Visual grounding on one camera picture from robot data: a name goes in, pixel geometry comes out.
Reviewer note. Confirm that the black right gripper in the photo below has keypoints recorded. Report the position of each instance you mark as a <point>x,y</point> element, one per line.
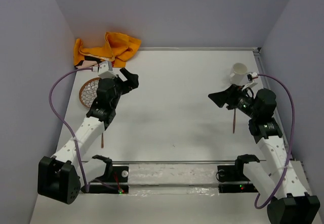
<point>221,97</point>

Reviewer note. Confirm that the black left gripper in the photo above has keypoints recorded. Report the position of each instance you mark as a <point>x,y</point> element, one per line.
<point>131,79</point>

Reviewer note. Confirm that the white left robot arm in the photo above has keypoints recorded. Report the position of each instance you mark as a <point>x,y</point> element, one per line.
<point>63,175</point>

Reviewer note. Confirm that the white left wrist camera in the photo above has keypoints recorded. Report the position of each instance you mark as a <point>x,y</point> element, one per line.
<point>104,70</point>

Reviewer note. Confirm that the white ceramic mug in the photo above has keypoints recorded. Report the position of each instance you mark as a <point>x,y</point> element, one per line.
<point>238,72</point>

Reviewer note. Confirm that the patterned ceramic plate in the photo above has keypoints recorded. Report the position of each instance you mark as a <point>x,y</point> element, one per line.
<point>87,92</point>

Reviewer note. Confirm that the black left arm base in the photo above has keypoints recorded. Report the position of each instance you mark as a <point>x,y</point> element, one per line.
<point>104,177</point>

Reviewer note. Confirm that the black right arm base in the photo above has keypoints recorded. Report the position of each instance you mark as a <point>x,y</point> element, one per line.
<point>231,178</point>

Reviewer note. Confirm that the copper knife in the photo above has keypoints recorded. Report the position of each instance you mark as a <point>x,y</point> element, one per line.
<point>234,121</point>

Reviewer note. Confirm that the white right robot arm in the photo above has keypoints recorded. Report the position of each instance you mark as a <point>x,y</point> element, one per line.
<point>287,199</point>

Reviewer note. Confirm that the copper fork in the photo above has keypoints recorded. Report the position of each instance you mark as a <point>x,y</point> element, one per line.
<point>102,141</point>

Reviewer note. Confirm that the orange cartoon cloth placemat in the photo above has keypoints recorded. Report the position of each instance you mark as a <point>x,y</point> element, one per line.
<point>118,48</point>

